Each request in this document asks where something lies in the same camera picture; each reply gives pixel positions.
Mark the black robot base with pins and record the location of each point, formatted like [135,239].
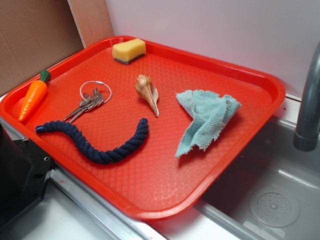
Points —
[24,172]

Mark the red plastic tray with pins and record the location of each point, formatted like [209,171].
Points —
[151,183]

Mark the brown spiral seashell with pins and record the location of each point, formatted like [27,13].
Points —
[147,91]

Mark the light blue cloth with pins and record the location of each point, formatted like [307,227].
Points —
[210,114]

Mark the yellow sponge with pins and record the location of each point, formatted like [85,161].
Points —
[129,51]

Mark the orange toy carrot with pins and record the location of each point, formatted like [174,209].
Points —
[35,94]

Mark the grey sink basin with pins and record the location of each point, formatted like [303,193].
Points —
[271,191]

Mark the grey faucet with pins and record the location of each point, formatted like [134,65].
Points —
[308,122]

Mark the brown cardboard panel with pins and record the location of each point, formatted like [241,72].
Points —
[36,34]

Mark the silver keys on ring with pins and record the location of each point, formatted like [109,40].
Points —
[90,101]

